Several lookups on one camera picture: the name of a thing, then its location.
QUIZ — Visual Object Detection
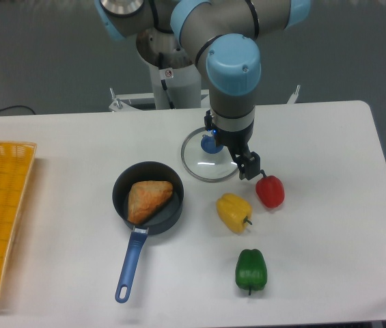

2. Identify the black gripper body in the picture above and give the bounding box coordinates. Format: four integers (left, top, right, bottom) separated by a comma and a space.
204, 109, 255, 154

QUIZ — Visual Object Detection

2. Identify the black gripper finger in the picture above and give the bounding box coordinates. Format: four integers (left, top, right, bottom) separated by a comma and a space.
229, 148, 260, 180

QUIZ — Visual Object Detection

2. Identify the glass pot lid blue knob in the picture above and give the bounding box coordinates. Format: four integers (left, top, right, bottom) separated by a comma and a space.
180, 128, 238, 182

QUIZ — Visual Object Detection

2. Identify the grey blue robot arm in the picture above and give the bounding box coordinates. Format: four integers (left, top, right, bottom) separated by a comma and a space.
95, 1, 311, 180

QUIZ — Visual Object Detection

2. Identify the red bell pepper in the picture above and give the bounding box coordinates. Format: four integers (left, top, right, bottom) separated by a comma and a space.
256, 170, 285, 208

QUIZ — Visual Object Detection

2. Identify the yellow bell pepper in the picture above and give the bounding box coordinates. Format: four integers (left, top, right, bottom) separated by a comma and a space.
216, 193, 252, 234

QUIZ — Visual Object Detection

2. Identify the green bell pepper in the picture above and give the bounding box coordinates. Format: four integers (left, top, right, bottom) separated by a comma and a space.
235, 249, 268, 296

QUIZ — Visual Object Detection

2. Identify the triangular bread pastry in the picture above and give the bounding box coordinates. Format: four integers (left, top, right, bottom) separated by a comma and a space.
128, 180, 174, 225

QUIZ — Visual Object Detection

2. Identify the dark pot blue handle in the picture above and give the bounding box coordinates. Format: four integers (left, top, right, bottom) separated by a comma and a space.
112, 161, 184, 303

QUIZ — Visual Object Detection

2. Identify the black cable on floor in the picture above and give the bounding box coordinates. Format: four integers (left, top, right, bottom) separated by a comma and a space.
0, 105, 37, 115

